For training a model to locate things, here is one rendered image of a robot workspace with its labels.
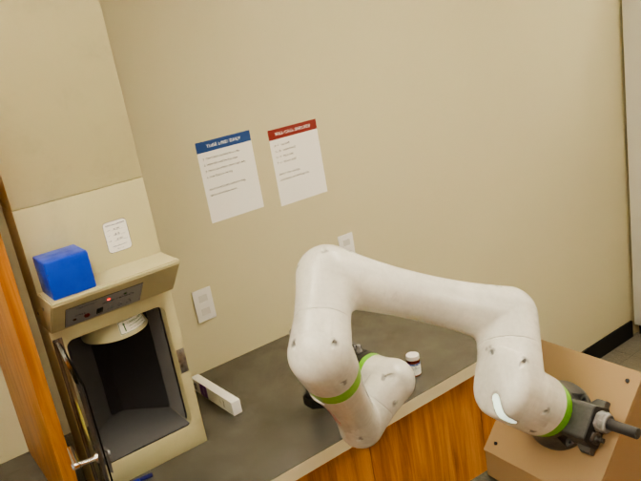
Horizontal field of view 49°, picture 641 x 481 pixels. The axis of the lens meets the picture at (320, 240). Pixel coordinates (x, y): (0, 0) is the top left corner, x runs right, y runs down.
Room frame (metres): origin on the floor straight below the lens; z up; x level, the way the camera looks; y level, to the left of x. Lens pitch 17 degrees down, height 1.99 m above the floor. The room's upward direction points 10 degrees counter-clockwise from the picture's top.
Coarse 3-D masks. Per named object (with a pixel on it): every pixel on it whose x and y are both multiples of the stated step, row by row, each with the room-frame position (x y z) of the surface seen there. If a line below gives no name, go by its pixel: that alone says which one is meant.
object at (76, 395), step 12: (60, 348) 1.51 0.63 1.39; (72, 372) 1.36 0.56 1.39; (72, 384) 1.38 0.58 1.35; (72, 396) 1.50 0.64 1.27; (84, 408) 1.29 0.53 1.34; (84, 420) 1.37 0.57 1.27; (84, 432) 1.49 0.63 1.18; (96, 444) 1.29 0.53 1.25; (96, 468) 1.43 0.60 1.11; (108, 480) 1.29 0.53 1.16
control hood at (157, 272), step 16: (160, 256) 1.71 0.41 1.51; (112, 272) 1.64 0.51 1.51; (128, 272) 1.62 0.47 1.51; (144, 272) 1.60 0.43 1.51; (160, 272) 1.64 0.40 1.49; (176, 272) 1.68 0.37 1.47; (96, 288) 1.54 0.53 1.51; (112, 288) 1.56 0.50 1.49; (144, 288) 1.65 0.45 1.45; (160, 288) 1.69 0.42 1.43; (48, 304) 1.50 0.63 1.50; (64, 304) 1.50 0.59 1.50; (128, 304) 1.66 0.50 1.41; (48, 320) 1.54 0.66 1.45; (64, 320) 1.54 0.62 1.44
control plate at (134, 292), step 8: (128, 288) 1.60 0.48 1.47; (136, 288) 1.62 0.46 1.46; (104, 296) 1.57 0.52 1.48; (112, 296) 1.59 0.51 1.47; (120, 296) 1.61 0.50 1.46; (128, 296) 1.63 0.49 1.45; (136, 296) 1.65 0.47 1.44; (80, 304) 1.54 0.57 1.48; (88, 304) 1.55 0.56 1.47; (96, 304) 1.57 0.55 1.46; (104, 304) 1.59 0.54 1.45; (120, 304) 1.64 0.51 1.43; (72, 312) 1.54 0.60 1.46; (80, 312) 1.56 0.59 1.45; (88, 312) 1.58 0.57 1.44; (104, 312) 1.62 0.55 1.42; (80, 320) 1.58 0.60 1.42
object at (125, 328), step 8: (128, 320) 1.71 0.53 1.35; (136, 320) 1.73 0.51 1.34; (144, 320) 1.76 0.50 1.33; (104, 328) 1.69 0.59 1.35; (112, 328) 1.69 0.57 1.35; (120, 328) 1.69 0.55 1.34; (128, 328) 1.70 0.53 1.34; (136, 328) 1.71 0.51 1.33; (88, 336) 1.70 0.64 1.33; (96, 336) 1.68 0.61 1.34; (104, 336) 1.68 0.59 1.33; (112, 336) 1.68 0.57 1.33; (120, 336) 1.68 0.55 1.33; (128, 336) 1.69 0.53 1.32; (96, 344) 1.67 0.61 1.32
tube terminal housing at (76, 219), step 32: (96, 192) 1.69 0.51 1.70; (128, 192) 1.73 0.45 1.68; (32, 224) 1.60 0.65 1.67; (64, 224) 1.63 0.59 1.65; (96, 224) 1.67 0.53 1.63; (128, 224) 1.72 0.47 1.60; (32, 256) 1.58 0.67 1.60; (96, 256) 1.66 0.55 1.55; (128, 256) 1.70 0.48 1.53; (32, 288) 1.60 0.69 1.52; (96, 320) 1.64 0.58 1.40; (64, 384) 1.58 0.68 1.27; (192, 384) 1.75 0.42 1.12; (192, 416) 1.74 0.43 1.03; (160, 448) 1.68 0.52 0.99; (192, 448) 1.73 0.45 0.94; (128, 480) 1.62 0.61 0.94
